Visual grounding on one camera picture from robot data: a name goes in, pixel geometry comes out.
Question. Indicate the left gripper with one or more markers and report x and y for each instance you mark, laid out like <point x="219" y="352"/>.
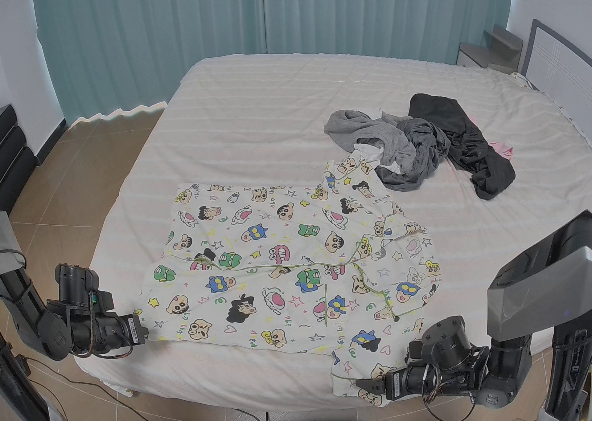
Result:
<point x="122" y="331"/>

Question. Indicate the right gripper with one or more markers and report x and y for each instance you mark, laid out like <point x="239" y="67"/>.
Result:
<point x="409" y="384"/>

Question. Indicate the white printed pyjama top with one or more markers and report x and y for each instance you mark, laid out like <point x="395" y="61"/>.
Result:
<point x="277" y="248"/>

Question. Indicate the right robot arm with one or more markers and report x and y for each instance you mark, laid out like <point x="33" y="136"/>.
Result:
<point x="532" y="280"/>

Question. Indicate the bed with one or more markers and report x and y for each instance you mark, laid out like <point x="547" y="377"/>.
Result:
<point x="254" y="132"/>

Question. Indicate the dark grey garment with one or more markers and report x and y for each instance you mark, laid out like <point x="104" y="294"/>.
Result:
<point x="416" y="165"/>

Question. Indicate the pink garment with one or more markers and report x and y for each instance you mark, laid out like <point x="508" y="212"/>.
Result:
<point x="503" y="151"/>

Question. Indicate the grey and white knit garment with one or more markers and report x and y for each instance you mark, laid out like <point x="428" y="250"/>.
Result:
<point x="351" y="128"/>

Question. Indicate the black garment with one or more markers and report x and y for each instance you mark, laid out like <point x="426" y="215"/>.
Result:
<point x="439" y="114"/>

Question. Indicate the grey bedside table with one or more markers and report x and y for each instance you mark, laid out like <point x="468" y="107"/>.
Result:
<point x="481" y="56"/>

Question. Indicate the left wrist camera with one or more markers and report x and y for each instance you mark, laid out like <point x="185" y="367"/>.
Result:
<point x="104" y="301"/>

